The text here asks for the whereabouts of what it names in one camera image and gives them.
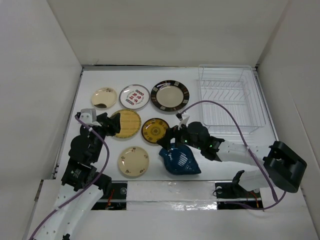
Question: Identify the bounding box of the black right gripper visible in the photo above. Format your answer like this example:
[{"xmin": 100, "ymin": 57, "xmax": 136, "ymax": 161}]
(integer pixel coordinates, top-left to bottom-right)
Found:
[{"xmin": 156, "ymin": 119, "xmax": 203, "ymax": 151}]

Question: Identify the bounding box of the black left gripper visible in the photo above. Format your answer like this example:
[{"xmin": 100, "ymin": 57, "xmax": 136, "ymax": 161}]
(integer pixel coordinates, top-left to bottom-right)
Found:
[{"xmin": 89, "ymin": 111, "xmax": 120, "ymax": 161}]

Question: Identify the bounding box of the dark brown yellow plate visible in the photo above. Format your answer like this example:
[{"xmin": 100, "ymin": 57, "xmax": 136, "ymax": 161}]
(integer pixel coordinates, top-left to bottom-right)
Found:
[{"xmin": 141, "ymin": 118, "xmax": 169, "ymax": 144}]

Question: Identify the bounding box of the woven bamboo pattern plate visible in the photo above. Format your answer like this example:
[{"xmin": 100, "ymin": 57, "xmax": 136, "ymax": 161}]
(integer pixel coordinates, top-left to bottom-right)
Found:
[{"xmin": 111, "ymin": 109, "xmax": 142, "ymax": 139}]

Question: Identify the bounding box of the blue leaf shaped dish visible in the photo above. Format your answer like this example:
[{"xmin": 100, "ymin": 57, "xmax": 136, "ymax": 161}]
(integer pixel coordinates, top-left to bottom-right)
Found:
[{"xmin": 158, "ymin": 143, "xmax": 202, "ymax": 176}]

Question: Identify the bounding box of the cream plate with black brushstroke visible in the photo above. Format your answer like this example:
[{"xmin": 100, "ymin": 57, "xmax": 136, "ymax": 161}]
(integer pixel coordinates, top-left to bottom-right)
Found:
[{"xmin": 91, "ymin": 87, "xmax": 117, "ymax": 109}]

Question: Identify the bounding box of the white plate with red characters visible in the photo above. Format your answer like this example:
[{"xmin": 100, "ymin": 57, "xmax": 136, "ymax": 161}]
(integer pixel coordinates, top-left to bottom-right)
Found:
[{"xmin": 119, "ymin": 84, "xmax": 150, "ymax": 110}]

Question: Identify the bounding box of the cream plate with small flowers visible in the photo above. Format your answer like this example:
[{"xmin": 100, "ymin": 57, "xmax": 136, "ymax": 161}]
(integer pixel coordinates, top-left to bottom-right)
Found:
[{"xmin": 118, "ymin": 146, "xmax": 150, "ymax": 178}]

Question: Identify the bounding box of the black rimmed beige plate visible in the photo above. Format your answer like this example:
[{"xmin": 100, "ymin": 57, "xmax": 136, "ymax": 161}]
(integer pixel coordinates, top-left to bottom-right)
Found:
[{"xmin": 150, "ymin": 80, "xmax": 190, "ymax": 112}]

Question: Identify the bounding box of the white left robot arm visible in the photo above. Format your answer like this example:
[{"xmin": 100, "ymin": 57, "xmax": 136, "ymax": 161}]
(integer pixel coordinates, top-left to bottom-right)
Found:
[{"xmin": 29, "ymin": 108, "xmax": 121, "ymax": 240}]

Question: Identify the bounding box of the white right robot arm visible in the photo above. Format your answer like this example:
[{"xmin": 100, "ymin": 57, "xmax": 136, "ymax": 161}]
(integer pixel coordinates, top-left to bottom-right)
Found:
[{"xmin": 157, "ymin": 121, "xmax": 307, "ymax": 197}]

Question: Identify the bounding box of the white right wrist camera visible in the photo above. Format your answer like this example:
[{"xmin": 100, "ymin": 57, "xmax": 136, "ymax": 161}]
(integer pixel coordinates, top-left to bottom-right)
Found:
[{"xmin": 176, "ymin": 112, "xmax": 190, "ymax": 130}]

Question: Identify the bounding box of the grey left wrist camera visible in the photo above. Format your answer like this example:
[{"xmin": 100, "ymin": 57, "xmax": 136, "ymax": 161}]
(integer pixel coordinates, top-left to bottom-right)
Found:
[{"xmin": 79, "ymin": 108, "xmax": 102, "ymax": 127}]

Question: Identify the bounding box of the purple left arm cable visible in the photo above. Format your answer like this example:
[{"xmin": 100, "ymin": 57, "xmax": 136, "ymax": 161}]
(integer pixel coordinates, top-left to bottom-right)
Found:
[{"xmin": 27, "ymin": 112, "xmax": 110, "ymax": 240}]

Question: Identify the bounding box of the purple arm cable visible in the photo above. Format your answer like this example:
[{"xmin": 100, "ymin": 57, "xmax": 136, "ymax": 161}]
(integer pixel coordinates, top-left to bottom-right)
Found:
[
  {"xmin": 176, "ymin": 100, "xmax": 287, "ymax": 210},
  {"xmin": 27, "ymin": 112, "xmax": 110, "ymax": 240}
]

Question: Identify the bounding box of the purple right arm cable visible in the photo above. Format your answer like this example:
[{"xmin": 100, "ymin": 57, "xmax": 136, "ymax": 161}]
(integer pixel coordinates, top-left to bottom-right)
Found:
[{"xmin": 176, "ymin": 100, "xmax": 287, "ymax": 210}]

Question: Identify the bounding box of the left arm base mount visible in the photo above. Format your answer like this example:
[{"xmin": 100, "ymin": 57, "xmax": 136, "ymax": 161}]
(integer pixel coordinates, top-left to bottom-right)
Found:
[{"xmin": 91, "ymin": 181, "xmax": 128, "ymax": 211}]

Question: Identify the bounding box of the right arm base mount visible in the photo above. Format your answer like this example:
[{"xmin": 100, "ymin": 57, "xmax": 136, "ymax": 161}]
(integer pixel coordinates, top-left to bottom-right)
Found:
[{"xmin": 212, "ymin": 182, "xmax": 264, "ymax": 210}]

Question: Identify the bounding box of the white wire dish rack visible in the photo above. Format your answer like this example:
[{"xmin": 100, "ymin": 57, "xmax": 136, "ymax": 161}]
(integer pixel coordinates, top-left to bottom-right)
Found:
[{"xmin": 197, "ymin": 64, "xmax": 266, "ymax": 135}]

